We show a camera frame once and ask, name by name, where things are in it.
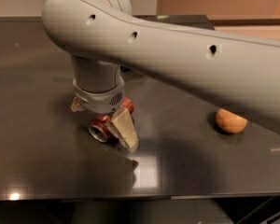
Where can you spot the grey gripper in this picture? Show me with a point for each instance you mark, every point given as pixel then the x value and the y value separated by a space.
pixel 98 102

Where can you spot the red coke can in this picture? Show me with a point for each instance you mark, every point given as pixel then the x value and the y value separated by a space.
pixel 98 127

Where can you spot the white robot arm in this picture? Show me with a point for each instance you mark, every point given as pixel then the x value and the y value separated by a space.
pixel 237 72

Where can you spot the orange fruit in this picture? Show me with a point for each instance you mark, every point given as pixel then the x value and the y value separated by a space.
pixel 229 122

